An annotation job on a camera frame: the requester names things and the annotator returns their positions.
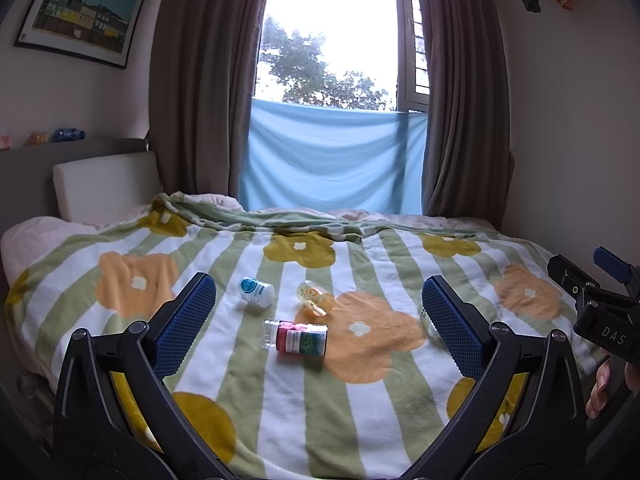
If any white pillow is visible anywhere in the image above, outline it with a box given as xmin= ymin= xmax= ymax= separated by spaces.
xmin=0 ymin=216 xmax=98 ymax=283

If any small clear amber bottle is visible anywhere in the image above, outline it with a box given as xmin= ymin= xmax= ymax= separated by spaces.
xmin=296 ymin=280 xmax=338 ymax=317

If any person's right hand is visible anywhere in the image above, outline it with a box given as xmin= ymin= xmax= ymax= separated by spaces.
xmin=586 ymin=359 xmax=640 ymax=419

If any pale pink bed sheet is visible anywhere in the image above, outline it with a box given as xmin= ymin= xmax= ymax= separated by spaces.
xmin=327 ymin=207 xmax=498 ymax=235

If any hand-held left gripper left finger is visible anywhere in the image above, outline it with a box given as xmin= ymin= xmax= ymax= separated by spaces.
xmin=52 ymin=272 xmax=236 ymax=480

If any window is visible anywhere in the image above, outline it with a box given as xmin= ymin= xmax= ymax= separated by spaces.
xmin=254 ymin=0 xmax=432 ymax=114

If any brown curtain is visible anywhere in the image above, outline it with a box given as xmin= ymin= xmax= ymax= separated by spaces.
xmin=417 ymin=0 xmax=517 ymax=218
xmin=147 ymin=0 xmax=275 ymax=211

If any grey headboard shelf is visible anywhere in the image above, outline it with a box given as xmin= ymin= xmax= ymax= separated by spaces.
xmin=0 ymin=137 xmax=153 ymax=241

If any light blue cloth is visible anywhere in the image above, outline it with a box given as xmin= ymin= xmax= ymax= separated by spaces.
xmin=239 ymin=98 xmax=429 ymax=213

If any white padded headboard cushion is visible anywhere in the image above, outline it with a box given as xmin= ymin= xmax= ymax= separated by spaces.
xmin=52 ymin=150 xmax=163 ymax=224

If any framed wall picture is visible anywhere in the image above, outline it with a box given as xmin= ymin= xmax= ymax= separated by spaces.
xmin=14 ymin=0 xmax=148 ymax=70

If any white bottle with blue label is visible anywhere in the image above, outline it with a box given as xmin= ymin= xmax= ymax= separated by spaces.
xmin=237 ymin=276 xmax=277 ymax=307

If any clear bottle red green label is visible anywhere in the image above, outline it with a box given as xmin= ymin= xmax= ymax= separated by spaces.
xmin=261 ymin=319 xmax=329 ymax=358

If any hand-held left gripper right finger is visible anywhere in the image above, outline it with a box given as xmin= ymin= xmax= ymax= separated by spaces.
xmin=410 ymin=275 xmax=587 ymax=473

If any striped flower print blanket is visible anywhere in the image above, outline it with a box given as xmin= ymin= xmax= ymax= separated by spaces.
xmin=5 ymin=192 xmax=608 ymax=480

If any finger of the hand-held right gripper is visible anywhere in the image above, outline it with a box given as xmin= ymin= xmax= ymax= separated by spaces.
xmin=593 ymin=247 xmax=640 ymax=303
xmin=547 ymin=254 xmax=603 ymax=308

